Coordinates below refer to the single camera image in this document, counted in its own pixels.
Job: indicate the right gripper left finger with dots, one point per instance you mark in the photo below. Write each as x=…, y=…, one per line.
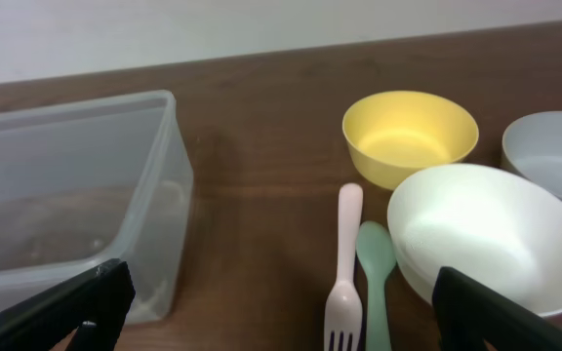
x=91, y=307

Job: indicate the grey plastic bowl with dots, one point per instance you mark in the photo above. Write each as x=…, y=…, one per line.
x=532, y=148

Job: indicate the yellow plastic bowl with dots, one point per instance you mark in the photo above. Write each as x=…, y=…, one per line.
x=392, y=135

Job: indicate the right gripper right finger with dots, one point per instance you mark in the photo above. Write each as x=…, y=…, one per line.
x=472, y=317

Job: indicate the white plastic bowl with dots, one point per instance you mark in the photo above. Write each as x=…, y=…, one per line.
x=497, y=228

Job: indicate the clear plastic container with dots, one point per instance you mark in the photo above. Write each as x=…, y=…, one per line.
x=88, y=181

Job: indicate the green plastic spoon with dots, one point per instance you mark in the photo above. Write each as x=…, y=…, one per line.
x=376, y=255

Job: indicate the pink plastic fork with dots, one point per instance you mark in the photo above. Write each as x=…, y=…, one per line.
x=343, y=308

